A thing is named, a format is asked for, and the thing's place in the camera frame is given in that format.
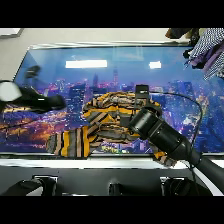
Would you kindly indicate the yellow grey striped sweater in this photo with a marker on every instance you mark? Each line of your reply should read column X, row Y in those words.
column 103, row 120

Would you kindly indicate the purple garment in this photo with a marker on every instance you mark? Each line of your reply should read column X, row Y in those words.
column 213, row 61

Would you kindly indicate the silver frame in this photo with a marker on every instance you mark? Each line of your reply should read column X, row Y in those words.
column 100, row 164

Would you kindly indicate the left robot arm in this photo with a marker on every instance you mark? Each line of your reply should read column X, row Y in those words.
column 36, row 99

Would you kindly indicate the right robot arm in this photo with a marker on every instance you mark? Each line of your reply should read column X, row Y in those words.
column 166, row 136

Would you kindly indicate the brown garment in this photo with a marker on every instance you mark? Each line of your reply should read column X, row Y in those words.
column 176, row 32

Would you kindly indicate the black white checked shirt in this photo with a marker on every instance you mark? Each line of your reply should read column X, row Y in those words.
column 210, row 40

